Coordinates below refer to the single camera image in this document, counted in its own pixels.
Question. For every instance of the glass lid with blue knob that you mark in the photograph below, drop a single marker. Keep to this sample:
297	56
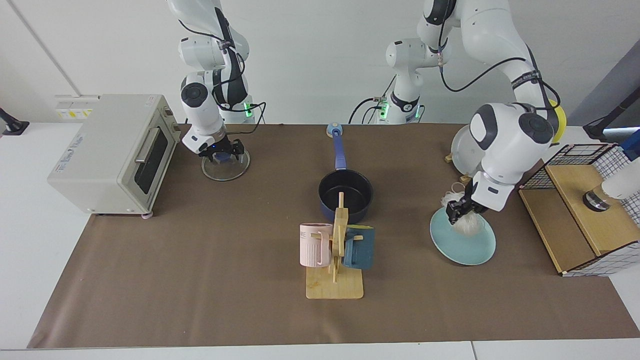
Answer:
225	172

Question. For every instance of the wooden plate rack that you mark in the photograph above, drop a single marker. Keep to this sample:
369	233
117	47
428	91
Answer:
465	177

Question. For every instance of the pale green plate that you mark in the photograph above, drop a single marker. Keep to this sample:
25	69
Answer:
465	250

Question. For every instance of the white plate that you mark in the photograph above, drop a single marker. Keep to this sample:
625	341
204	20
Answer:
462	150

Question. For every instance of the yellow plate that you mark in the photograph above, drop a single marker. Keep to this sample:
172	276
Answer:
560	120

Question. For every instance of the dark teal cup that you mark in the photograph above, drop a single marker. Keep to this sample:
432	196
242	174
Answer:
362	250

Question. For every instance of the pale toaster oven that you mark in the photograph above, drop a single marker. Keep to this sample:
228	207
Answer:
100	150

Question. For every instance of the brown table cloth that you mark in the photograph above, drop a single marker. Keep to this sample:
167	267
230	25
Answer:
200	275

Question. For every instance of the pink ribbed cup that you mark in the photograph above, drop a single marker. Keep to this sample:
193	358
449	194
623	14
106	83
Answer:
312	247

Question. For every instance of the wooden cup stand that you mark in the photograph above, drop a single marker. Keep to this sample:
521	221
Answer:
335	287

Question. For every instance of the long black stand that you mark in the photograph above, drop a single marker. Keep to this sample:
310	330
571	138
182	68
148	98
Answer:
600	129

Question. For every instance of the small black stand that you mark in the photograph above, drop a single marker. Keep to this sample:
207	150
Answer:
17	127

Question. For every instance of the white wall socket box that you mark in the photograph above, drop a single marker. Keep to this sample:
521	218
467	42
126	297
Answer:
75	107

